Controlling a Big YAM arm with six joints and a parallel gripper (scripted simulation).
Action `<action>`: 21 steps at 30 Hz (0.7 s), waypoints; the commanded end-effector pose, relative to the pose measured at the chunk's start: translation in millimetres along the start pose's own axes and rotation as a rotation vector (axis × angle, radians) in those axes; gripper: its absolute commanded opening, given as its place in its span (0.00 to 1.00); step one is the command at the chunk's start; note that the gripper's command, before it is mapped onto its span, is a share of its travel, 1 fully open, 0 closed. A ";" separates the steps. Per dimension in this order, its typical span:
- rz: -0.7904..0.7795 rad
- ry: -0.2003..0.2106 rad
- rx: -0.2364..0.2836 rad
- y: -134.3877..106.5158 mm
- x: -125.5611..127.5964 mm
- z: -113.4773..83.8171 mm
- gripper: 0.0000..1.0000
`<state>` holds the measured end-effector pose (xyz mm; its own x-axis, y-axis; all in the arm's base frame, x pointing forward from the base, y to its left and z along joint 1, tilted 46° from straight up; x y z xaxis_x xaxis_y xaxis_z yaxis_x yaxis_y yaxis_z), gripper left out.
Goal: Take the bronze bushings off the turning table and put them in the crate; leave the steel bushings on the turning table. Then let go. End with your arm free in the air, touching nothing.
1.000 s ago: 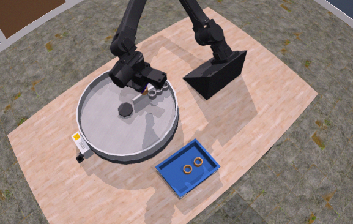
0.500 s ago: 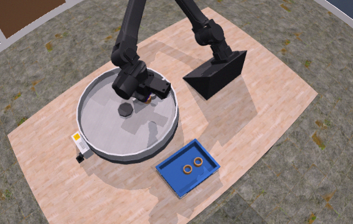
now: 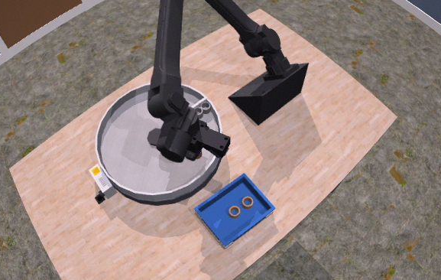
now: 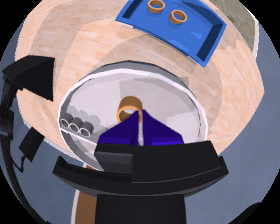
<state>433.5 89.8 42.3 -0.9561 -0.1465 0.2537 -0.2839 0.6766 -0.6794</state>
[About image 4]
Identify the blue open crate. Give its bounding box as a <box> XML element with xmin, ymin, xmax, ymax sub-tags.
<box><xmin>115</xmin><ymin>0</ymin><xmax>227</xmax><ymax>68</ymax></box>

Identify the bronze bushing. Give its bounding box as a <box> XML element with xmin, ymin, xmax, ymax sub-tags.
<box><xmin>116</xmin><ymin>96</ymin><xmax>143</xmax><ymax>124</ymax></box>
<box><xmin>148</xmin><ymin>0</ymin><xmax>165</xmax><ymax>13</ymax></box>
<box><xmin>169</xmin><ymin>10</ymin><xmax>187</xmax><ymax>24</ymax></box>

